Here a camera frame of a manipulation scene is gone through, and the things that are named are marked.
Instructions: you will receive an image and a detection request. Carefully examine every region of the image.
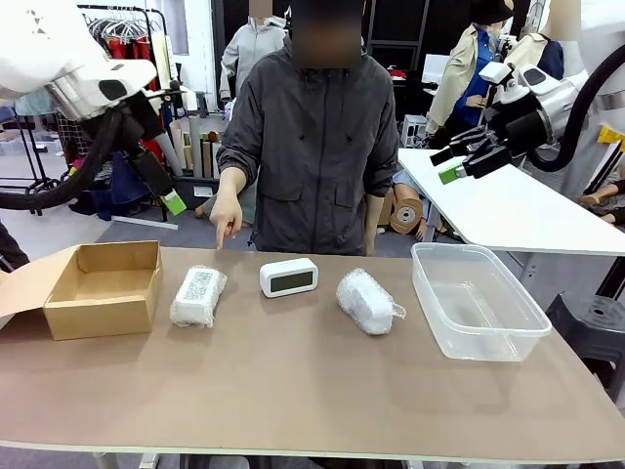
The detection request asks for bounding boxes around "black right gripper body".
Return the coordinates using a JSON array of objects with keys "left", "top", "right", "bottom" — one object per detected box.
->
[{"left": 463, "top": 109, "right": 556, "bottom": 180}]

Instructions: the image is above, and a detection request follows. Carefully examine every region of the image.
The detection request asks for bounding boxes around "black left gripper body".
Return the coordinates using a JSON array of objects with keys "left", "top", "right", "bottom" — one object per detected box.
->
[{"left": 116, "top": 92, "right": 176, "bottom": 197}]

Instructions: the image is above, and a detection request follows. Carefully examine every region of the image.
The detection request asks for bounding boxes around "clock with printed label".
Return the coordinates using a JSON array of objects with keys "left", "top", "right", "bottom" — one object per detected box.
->
[{"left": 169, "top": 264, "right": 229, "bottom": 329}]

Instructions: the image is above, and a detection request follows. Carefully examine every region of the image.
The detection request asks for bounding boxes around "white unwrapped digital clock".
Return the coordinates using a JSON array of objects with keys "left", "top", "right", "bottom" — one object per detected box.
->
[{"left": 258, "top": 257, "right": 320, "bottom": 299}]

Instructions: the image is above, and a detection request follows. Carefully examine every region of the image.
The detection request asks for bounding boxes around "bubble-wrapped white clock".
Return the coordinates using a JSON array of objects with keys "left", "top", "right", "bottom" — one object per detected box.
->
[{"left": 335, "top": 267, "right": 408, "bottom": 337}]

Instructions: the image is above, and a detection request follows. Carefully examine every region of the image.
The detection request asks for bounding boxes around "person's left forearm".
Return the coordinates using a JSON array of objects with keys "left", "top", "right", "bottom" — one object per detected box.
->
[{"left": 365, "top": 193, "right": 386, "bottom": 256}]

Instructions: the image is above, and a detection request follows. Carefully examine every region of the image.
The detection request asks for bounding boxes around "person's right forearm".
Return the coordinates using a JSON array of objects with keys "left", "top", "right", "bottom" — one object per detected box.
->
[{"left": 217, "top": 167, "right": 250, "bottom": 196}]

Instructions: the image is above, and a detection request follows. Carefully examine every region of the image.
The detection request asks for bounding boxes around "person's right hand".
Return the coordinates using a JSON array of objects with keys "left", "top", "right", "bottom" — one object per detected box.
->
[{"left": 209, "top": 192, "right": 244, "bottom": 251}]

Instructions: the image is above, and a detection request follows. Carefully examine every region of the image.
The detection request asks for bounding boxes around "black bin with label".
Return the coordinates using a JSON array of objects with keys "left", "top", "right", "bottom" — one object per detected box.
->
[{"left": 173, "top": 174, "right": 222, "bottom": 200}]

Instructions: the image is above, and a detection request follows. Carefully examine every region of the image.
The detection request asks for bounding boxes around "white bar on floor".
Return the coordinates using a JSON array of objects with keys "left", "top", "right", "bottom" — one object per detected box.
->
[{"left": 111, "top": 215, "right": 180, "bottom": 232}]

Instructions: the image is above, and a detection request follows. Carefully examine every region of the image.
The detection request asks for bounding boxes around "grey paper roll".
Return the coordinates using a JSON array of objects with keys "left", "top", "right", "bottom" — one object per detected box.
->
[{"left": 154, "top": 134, "right": 185, "bottom": 178}]

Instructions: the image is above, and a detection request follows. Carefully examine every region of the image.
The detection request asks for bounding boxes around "white computer case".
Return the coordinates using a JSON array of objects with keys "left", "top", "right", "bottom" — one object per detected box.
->
[{"left": 401, "top": 114, "right": 431, "bottom": 149}]

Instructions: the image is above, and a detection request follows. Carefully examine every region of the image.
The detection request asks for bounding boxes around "tall pale paper roll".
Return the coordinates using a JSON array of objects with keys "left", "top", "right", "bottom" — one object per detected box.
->
[{"left": 187, "top": 114, "right": 204, "bottom": 180}]

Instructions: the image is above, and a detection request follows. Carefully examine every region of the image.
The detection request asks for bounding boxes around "brown cardboard spool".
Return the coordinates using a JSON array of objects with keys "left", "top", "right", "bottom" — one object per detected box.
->
[{"left": 389, "top": 183, "right": 425, "bottom": 237}]

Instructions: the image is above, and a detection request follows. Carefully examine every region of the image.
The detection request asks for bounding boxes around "beige coat blue shirt mannequin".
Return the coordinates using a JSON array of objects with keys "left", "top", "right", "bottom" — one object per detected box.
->
[{"left": 427, "top": 22, "right": 509, "bottom": 134}]

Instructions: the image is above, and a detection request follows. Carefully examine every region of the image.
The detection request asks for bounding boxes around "cream hanging cloth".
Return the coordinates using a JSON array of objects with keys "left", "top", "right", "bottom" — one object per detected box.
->
[{"left": 153, "top": 32, "right": 178, "bottom": 94}]

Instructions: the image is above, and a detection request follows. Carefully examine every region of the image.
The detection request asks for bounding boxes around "small brown carton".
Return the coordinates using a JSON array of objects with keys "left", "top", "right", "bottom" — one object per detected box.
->
[{"left": 379, "top": 192, "right": 396, "bottom": 227}]

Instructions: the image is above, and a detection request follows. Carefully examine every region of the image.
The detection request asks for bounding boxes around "white side table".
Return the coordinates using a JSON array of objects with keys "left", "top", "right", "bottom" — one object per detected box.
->
[{"left": 397, "top": 148, "right": 625, "bottom": 256}]

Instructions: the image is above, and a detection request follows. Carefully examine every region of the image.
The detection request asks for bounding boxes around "cream vest navy mannequin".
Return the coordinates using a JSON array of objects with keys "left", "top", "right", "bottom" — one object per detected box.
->
[{"left": 505, "top": 31, "right": 566, "bottom": 84}]

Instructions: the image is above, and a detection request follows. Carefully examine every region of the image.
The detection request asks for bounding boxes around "black clothes rack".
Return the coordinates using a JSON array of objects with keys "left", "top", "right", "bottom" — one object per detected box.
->
[{"left": 76, "top": 3, "right": 172, "bottom": 224}]

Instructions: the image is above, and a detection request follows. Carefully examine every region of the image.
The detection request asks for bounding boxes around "grey hoodie mannequin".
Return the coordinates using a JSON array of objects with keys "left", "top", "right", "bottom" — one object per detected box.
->
[{"left": 219, "top": 17, "right": 288, "bottom": 104}]

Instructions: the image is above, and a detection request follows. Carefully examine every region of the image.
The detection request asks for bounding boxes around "black hat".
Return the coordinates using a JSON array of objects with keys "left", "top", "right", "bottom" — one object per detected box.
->
[{"left": 469, "top": 0, "right": 515, "bottom": 25}]

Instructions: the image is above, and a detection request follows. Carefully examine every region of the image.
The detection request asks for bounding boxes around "open brown cardboard box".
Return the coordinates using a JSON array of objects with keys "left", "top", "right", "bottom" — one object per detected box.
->
[{"left": 0, "top": 239, "right": 163, "bottom": 342}]

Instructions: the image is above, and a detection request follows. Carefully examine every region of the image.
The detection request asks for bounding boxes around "person in grey jacket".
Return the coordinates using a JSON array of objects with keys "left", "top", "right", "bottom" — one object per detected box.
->
[{"left": 216, "top": 36, "right": 400, "bottom": 257}]

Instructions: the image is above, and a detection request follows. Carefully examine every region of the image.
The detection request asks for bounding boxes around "clear plastic container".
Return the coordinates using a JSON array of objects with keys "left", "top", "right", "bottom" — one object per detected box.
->
[{"left": 410, "top": 241, "right": 554, "bottom": 363}]

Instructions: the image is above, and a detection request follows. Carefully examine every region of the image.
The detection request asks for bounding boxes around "dark sleeved bystander arm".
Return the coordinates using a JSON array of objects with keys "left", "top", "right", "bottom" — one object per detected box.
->
[{"left": 0, "top": 219, "right": 31, "bottom": 274}]

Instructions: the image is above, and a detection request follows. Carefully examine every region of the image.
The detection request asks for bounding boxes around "black plastic stool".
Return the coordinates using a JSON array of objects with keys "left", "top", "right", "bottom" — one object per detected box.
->
[{"left": 544, "top": 292, "right": 625, "bottom": 392}]

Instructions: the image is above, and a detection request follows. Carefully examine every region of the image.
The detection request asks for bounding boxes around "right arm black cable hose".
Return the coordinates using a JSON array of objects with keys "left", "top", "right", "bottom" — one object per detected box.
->
[{"left": 528, "top": 45, "right": 625, "bottom": 173}]

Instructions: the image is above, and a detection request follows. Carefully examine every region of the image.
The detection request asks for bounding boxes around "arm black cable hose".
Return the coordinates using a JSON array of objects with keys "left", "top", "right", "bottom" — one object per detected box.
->
[
  {"left": 528, "top": 45, "right": 625, "bottom": 173},
  {"left": 0, "top": 110, "right": 126, "bottom": 211}
]

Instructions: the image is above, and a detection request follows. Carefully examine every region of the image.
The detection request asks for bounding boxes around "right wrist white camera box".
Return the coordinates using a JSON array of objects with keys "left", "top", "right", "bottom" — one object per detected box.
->
[{"left": 478, "top": 62, "right": 515, "bottom": 86}]

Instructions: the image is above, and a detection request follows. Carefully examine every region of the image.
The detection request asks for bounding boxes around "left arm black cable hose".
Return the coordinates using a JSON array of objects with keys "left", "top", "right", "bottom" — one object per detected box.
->
[{"left": 0, "top": 110, "right": 126, "bottom": 211}]

